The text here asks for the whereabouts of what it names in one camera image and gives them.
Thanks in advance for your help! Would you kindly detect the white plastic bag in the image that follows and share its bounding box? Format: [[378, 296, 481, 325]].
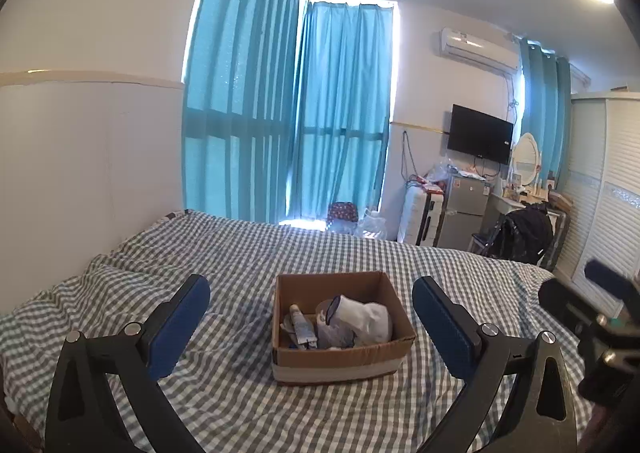
[[356, 208, 388, 240]]

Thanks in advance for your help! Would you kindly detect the small white tube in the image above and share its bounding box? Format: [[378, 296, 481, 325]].
[[290, 304, 318, 350]]

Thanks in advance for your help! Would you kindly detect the checkered bed blanket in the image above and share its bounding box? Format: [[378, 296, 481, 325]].
[[0, 209, 596, 453]]

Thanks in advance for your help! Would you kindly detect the white sock bundle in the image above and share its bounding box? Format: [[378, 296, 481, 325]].
[[334, 295, 394, 344]]

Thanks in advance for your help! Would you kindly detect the silver mini fridge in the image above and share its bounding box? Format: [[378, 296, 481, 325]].
[[442, 175, 491, 249]]

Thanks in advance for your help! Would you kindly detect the hanging wall cable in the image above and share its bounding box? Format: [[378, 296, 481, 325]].
[[401, 130, 418, 178]]

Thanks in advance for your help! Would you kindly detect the white oval mirror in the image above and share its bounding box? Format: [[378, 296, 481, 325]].
[[510, 133, 543, 184]]

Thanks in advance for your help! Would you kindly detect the brown cardboard box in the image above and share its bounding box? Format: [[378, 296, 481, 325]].
[[271, 271, 417, 386]]

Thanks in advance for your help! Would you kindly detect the white headboard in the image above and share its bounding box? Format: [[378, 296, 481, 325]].
[[0, 70, 186, 316]]

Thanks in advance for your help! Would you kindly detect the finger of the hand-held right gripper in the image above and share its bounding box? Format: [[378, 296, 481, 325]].
[[539, 278, 603, 334], [584, 260, 637, 305]]

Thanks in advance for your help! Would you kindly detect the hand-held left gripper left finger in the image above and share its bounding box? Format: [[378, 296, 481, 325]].
[[45, 274, 212, 453]]

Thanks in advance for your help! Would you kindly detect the white dressing table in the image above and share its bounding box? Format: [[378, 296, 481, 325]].
[[492, 190, 528, 214]]

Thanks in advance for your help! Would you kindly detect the blue tissue packet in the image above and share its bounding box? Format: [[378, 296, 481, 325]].
[[316, 323, 361, 350]]

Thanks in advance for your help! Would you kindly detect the white slatted wardrobe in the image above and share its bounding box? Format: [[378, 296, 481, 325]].
[[555, 92, 640, 294]]

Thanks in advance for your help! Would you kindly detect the black wall television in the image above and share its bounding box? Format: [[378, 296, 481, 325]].
[[446, 104, 515, 164]]

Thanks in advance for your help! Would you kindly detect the white air conditioner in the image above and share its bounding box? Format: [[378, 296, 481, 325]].
[[439, 28, 521, 72]]

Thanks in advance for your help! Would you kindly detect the narrow teal curtain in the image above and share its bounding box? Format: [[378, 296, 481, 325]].
[[517, 39, 572, 184]]

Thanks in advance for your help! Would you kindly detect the white suitcase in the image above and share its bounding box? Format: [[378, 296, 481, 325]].
[[397, 185, 446, 248]]

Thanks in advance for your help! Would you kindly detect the black backpack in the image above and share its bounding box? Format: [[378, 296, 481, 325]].
[[495, 205, 555, 266]]

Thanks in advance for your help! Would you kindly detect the teal window curtain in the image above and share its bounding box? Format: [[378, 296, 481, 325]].
[[286, 0, 396, 231]]

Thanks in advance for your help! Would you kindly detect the floral bag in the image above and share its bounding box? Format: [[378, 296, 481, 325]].
[[327, 202, 358, 234]]

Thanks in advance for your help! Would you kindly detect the clear plastic bag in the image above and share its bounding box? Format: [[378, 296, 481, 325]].
[[425, 158, 458, 184]]

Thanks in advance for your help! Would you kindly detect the wide teal curtain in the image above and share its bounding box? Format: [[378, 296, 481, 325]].
[[181, 0, 303, 224]]

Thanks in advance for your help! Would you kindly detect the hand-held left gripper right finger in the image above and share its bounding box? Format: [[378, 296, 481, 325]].
[[411, 275, 583, 453]]

